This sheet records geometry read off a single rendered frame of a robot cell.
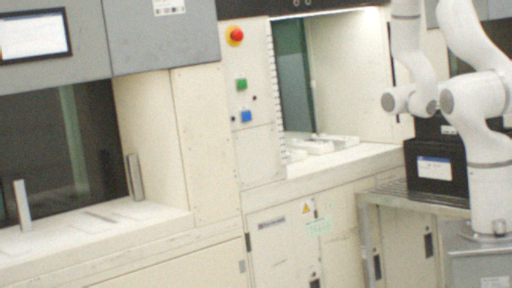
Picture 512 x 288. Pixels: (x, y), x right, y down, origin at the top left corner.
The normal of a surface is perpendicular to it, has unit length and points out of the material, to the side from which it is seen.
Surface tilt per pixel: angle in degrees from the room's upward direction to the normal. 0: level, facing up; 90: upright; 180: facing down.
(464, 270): 90
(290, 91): 90
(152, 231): 90
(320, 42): 90
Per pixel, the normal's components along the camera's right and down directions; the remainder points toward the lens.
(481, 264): -0.15, 0.18
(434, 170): -0.82, 0.19
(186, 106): 0.58, 0.06
